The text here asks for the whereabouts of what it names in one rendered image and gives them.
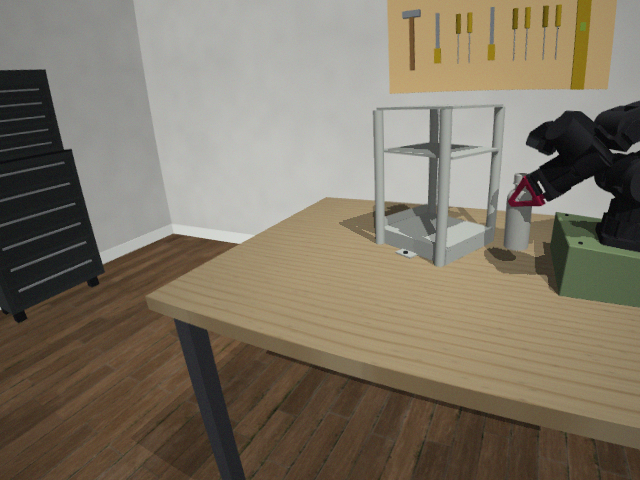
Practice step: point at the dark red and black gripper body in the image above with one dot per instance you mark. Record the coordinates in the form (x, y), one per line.
(556, 187)

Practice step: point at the grey shelving unit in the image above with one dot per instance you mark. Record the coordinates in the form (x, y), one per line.
(419, 230)

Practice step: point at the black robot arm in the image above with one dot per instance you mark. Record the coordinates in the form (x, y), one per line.
(573, 134)

